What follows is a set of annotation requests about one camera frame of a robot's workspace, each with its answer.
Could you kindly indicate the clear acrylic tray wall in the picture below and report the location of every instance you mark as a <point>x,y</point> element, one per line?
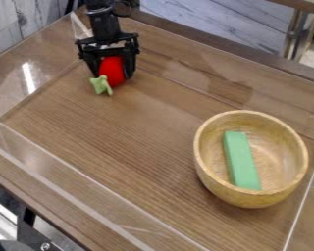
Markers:
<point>102,220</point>

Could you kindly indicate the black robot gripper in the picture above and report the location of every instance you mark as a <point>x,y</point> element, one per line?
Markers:
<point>122,45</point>

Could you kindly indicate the green rectangular block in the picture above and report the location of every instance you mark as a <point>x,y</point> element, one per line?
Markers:
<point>241,165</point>

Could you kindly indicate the black metal table frame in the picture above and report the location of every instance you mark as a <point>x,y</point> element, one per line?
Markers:
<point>19,235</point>

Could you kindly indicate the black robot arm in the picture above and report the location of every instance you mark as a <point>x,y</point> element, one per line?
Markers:
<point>104,18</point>

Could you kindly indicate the light wooden bowl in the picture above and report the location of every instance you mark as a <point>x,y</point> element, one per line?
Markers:
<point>280,155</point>

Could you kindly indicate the red plush fruit green stem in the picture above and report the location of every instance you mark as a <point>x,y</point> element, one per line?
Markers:
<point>110,75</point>

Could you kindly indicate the wooden background table leg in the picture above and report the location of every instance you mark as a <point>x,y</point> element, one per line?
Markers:
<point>298,35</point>

